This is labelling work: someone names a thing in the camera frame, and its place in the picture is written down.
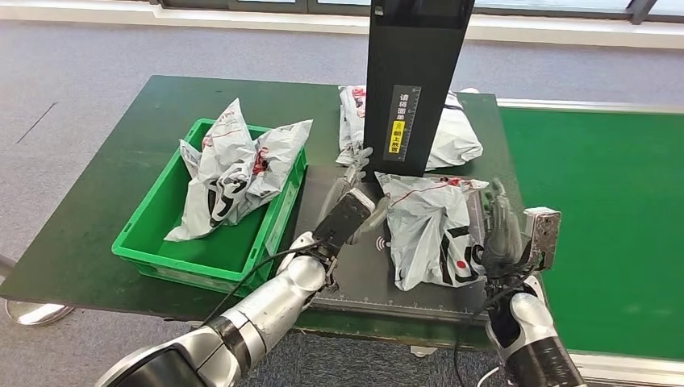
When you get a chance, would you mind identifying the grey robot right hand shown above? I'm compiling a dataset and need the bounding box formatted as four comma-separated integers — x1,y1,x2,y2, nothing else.
481,178,528,274

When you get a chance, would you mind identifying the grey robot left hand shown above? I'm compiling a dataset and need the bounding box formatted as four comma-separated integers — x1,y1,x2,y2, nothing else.
319,148,391,246

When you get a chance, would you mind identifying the grey poly mailer parcel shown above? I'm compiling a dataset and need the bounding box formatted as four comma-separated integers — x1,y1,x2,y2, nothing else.
335,85,484,171
245,119,315,212
374,172,490,292
164,98,269,243

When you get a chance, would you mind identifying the green conveyor belt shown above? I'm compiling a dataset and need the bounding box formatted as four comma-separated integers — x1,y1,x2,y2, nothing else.
499,108,684,361

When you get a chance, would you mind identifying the black scanner tower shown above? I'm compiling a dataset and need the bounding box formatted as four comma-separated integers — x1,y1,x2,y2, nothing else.
363,0,476,177

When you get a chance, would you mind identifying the green plastic crate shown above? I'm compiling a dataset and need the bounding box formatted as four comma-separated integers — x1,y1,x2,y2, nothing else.
111,118,308,298

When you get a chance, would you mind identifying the dark green table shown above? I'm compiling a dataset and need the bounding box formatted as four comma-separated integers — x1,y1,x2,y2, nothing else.
0,75,536,354

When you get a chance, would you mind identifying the chrome stand base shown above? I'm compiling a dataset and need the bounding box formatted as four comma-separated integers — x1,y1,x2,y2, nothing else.
0,253,76,327

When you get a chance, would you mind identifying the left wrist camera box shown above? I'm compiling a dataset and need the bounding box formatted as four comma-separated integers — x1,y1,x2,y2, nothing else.
312,188,377,252

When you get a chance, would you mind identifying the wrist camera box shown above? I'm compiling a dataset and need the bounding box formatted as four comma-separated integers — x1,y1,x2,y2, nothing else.
522,206,562,273
312,188,377,252

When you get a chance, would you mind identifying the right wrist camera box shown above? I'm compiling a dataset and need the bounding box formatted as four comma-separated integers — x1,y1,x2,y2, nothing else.
522,206,562,273

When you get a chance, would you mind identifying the black scanner base plate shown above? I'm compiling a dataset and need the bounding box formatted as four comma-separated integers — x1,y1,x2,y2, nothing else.
290,164,495,322

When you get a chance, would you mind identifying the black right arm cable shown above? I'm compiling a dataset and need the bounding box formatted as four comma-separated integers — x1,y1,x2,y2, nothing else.
452,285,517,387

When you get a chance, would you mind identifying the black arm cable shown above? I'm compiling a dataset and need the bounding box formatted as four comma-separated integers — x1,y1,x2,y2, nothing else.
202,240,324,327
452,285,517,387

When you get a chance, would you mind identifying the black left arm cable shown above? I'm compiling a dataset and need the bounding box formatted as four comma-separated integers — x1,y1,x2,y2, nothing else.
202,240,324,327

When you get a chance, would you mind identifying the dark window frame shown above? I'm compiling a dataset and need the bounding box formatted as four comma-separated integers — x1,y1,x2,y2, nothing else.
149,0,684,27

